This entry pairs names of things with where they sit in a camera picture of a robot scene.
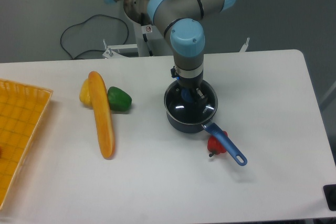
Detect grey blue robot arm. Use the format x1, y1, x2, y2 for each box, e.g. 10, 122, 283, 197
105, 0, 236, 95

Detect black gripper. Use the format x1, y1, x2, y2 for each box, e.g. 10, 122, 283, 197
170, 65, 208, 109

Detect black floor cable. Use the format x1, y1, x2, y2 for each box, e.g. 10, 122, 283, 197
60, 14, 130, 60

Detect dark blue saucepan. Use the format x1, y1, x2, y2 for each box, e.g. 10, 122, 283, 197
164, 77, 248, 167

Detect black object at table edge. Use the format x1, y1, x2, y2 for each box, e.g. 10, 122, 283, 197
323, 184, 336, 211

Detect white pedestal base frame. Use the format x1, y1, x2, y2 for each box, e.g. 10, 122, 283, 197
101, 37, 250, 59

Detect long orange baguette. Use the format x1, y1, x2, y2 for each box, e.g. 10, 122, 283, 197
88, 71, 115, 159

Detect green bell pepper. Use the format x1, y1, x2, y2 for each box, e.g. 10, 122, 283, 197
107, 87, 132, 112

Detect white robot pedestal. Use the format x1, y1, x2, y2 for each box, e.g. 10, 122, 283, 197
123, 0, 174, 57

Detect glass lid with blue knob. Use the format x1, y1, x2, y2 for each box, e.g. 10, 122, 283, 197
164, 80, 218, 126

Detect yellow bell pepper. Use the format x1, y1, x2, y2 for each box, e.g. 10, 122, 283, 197
79, 79, 92, 108

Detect red bell pepper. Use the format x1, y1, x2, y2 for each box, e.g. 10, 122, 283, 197
207, 136, 227, 157

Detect yellow woven basket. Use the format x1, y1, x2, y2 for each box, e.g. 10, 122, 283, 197
1, 79, 53, 208

